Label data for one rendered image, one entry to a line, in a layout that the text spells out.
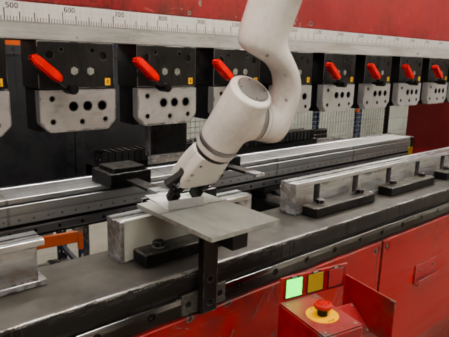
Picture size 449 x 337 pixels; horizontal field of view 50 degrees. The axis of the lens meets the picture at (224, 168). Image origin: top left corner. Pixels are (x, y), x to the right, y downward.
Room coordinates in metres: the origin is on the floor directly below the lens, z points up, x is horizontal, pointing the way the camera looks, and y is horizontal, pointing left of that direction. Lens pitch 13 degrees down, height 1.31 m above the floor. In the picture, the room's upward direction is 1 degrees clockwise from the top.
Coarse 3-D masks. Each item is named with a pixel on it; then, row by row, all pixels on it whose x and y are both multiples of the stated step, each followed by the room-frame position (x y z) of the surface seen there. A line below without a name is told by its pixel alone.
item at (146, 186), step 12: (96, 168) 1.26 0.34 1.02; (108, 168) 1.22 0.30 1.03; (120, 168) 1.22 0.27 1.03; (132, 168) 1.24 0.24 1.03; (144, 168) 1.27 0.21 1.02; (96, 180) 1.25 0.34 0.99; (108, 180) 1.20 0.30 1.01; (120, 180) 1.21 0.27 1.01; (132, 180) 1.21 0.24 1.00; (144, 180) 1.25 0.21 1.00; (156, 192) 1.10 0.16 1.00
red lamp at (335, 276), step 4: (340, 268) 1.09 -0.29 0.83; (332, 272) 1.07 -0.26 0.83; (336, 272) 1.08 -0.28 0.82; (340, 272) 1.09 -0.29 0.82; (332, 276) 1.08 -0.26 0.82; (336, 276) 1.08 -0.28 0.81; (340, 276) 1.09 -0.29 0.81; (328, 280) 1.07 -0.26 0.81; (332, 280) 1.08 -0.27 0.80; (336, 280) 1.08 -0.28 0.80; (340, 280) 1.09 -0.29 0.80; (328, 284) 1.07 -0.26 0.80; (332, 284) 1.08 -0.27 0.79; (336, 284) 1.08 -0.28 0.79; (340, 284) 1.09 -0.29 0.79
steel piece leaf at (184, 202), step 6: (150, 198) 1.06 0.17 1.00; (156, 198) 1.06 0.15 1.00; (162, 198) 1.06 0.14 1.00; (180, 198) 1.07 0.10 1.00; (186, 198) 1.07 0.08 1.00; (192, 198) 1.01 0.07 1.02; (198, 198) 1.01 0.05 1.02; (162, 204) 1.02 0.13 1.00; (168, 204) 0.98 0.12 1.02; (174, 204) 0.98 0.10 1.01; (180, 204) 0.99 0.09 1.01; (186, 204) 1.00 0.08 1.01; (192, 204) 1.01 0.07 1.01; (198, 204) 1.01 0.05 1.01; (168, 210) 0.98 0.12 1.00
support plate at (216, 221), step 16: (144, 208) 1.00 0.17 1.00; (160, 208) 0.99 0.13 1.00; (192, 208) 1.00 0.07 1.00; (208, 208) 1.00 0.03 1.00; (224, 208) 1.01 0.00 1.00; (240, 208) 1.01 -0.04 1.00; (176, 224) 0.91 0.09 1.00; (192, 224) 0.90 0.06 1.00; (208, 224) 0.90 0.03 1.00; (224, 224) 0.90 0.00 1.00; (240, 224) 0.90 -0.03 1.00; (256, 224) 0.91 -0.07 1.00; (272, 224) 0.93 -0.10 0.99; (208, 240) 0.83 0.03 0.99
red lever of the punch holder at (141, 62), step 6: (132, 60) 0.97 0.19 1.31; (138, 60) 0.96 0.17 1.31; (144, 60) 0.97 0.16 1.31; (138, 66) 0.96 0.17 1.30; (144, 66) 0.97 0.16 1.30; (150, 66) 0.98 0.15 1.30; (144, 72) 0.97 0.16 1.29; (150, 72) 0.97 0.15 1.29; (156, 72) 0.99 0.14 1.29; (150, 78) 0.98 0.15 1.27; (156, 78) 0.98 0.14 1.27; (156, 84) 1.03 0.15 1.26; (162, 84) 1.00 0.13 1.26; (168, 84) 1.00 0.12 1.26; (162, 90) 1.00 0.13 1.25; (168, 90) 1.00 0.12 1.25
